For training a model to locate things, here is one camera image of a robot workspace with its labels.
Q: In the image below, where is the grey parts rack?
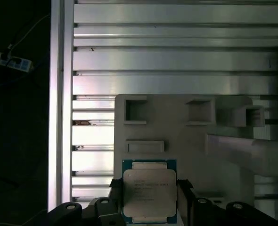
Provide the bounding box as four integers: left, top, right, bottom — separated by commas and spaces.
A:
114, 94, 278, 226

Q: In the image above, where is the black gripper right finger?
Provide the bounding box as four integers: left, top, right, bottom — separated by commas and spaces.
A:
177, 180, 278, 226

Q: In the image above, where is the white power strip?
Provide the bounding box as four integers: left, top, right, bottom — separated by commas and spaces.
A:
0, 51, 33, 73

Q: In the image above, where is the silver-topped CPU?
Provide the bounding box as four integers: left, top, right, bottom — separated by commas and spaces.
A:
122, 159, 178, 224

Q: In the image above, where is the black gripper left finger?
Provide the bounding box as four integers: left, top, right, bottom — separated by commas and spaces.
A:
47, 178, 124, 226

